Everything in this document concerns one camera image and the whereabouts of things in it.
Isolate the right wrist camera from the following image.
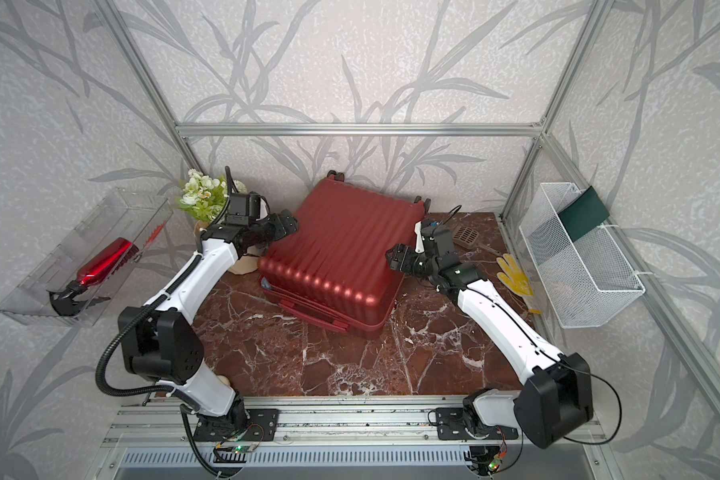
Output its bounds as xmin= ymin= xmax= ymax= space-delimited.
xmin=414 ymin=219 xmax=454 ymax=257

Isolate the yellow rubber glove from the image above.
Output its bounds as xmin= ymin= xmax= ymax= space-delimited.
xmin=496 ymin=253 xmax=542 ymax=315

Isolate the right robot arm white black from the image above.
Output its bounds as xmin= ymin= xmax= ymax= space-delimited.
xmin=386 ymin=244 xmax=600 ymax=449

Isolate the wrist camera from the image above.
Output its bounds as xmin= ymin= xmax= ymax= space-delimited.
xmin=223 ymin=192 xmax=262 ymax=226
xmin=414 ymin=219 xmax=454 ymax=257

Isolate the red hard-shell suitcase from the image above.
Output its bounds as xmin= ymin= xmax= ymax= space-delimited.
xmin=258 ymin=171 xmax=430 ymax=339

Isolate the white wire mesh basket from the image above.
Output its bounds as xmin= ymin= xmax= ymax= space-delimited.
xmin=520 ymin=182 xmax=645 ymax=329

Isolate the red bottle with black handle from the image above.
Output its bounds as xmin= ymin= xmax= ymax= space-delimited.
xmin=49 ymin=237 xmax=140 ymax=317

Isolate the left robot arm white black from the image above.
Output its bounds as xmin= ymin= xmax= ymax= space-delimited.
xmin=95 ymin=210 xmax=298 ymax=479

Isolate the clear plastic wall tray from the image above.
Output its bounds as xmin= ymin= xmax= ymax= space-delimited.
xmin=0 ymin=188 xmax=172 ymax=327

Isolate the dark green card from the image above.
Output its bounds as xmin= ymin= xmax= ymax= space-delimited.
xmin=558 ymin=186 xmax=610 ymax=243

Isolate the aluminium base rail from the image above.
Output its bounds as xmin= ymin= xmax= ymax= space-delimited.
xmin=98 ymin=394 xmax=608 ymax=448

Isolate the brown slotted spatula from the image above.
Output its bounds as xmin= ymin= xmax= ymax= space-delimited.
xmin=452 ymin=225 xmax=502 ymax=256

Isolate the potted white flower plant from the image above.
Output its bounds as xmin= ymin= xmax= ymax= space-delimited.
xmin=177 ymin=169 xmax=260 ymax=276

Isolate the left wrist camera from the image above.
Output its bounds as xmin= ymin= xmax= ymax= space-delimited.
xmin=223 ymin=192 xmax=262 ymax=226

